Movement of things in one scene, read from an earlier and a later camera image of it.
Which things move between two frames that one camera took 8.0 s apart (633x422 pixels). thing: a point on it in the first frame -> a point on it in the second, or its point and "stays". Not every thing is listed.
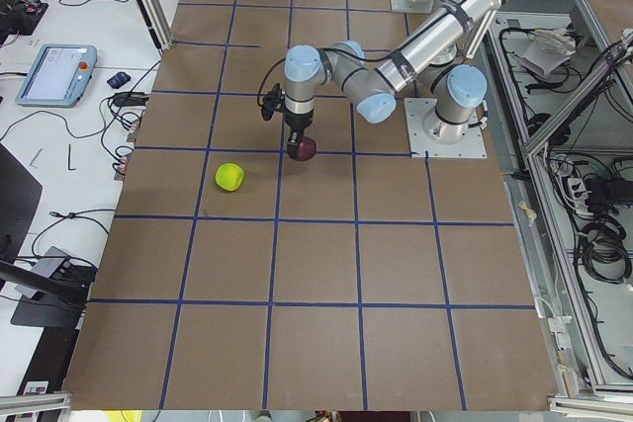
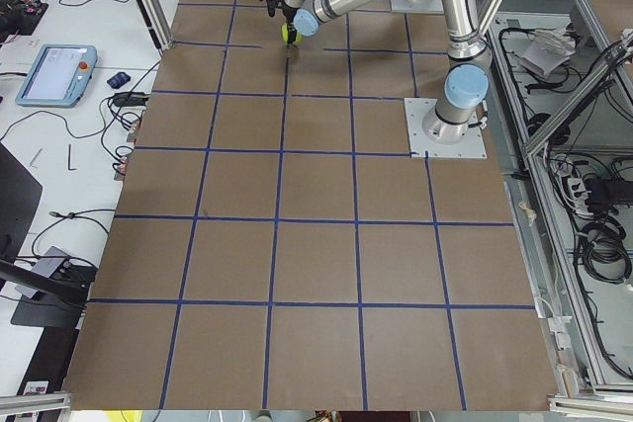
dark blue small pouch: [119, 79] stays
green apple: [229, 176] -> [285, 32]
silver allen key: [38, 153] stays
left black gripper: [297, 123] -> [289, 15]
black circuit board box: [18, 18] stays
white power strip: [580, 197] stays
